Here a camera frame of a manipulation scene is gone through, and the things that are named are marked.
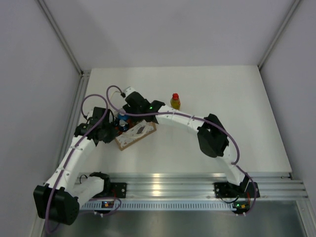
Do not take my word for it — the canvas and burlap tote bag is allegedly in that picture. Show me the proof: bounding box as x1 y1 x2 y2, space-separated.
113 112 157 151

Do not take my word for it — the yellow liquid bottle red cap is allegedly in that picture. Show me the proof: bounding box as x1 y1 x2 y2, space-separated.
170 93 181 110

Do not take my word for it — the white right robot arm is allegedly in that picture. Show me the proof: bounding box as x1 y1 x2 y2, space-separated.
121 87 260 198

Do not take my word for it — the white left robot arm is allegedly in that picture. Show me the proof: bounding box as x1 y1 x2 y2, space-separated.
33 107 117 225

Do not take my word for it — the dark blue pump bottle front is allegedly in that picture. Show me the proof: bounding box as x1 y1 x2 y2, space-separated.
118 120 129 132

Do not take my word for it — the teal blue pump bottle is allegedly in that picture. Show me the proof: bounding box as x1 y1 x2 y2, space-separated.
117 113 129 121

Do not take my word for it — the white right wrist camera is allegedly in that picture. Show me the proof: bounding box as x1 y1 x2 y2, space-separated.
121 86 136 98

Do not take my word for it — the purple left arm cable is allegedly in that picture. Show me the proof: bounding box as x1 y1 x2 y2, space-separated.
44 93 122 235

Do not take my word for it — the aluminium left corner post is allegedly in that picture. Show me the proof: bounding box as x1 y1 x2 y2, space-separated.
37 0 84 75

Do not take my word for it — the aluminium corner post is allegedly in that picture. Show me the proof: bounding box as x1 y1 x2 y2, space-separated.
37 0 84 75
257 0 304 71

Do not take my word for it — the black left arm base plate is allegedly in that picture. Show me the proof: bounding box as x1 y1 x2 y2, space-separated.
109 182 127 198

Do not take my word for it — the white slotted cable duct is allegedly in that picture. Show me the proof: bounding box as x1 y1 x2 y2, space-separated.
80 200 236 211

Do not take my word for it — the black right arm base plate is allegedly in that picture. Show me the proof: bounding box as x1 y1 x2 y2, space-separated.
214 182 260 199

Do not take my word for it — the aluminium front rail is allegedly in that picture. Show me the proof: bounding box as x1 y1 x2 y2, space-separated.
110 173 308 200

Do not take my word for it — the aluminium right corner post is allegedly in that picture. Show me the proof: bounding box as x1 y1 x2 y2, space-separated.
257 0 304 71

